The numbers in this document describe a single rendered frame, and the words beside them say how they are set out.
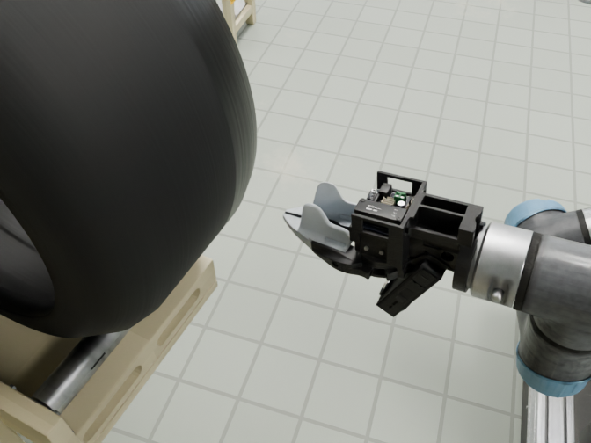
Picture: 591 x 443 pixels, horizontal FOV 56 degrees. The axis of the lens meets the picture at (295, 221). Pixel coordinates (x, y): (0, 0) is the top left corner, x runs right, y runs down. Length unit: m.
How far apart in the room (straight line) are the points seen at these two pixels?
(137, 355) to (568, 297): 0.60
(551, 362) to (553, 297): 0.10
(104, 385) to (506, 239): 0.59
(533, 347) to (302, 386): 1.25
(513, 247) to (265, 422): 1.31
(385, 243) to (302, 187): 1.78
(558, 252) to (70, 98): 0.43
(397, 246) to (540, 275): 0.13
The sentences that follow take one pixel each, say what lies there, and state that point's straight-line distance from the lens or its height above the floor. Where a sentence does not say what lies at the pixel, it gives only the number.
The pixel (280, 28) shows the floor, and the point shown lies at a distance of 3.40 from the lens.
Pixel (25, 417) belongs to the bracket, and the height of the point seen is 0.95.
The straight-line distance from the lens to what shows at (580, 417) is 1.69.
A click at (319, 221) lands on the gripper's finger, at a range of 0.57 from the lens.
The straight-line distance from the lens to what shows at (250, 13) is 3.37.
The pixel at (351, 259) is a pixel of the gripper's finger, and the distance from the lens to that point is 0.57.
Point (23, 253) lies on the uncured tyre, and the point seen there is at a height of 0.92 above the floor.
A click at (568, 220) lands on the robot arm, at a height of 1.15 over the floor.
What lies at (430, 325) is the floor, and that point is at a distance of 1.95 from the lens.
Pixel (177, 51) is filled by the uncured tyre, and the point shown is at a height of 1.33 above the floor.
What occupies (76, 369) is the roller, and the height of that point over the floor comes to 0.92.
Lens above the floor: 1.61
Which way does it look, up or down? 48 degrees down
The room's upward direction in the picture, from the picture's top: straight up
